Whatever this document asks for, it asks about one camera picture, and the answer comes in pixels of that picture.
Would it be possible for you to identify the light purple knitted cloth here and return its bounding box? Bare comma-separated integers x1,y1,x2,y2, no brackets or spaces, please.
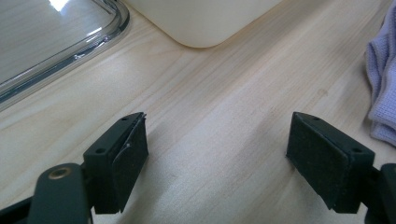
364,1,396,147

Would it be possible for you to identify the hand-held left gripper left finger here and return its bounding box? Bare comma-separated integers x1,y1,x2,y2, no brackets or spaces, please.
82,111,149,215

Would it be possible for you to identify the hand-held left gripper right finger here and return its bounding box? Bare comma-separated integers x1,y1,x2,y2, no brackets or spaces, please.
285,111,376,215

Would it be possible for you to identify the white divided storage box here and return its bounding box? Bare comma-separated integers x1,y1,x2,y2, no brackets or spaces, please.
124,0,284,49

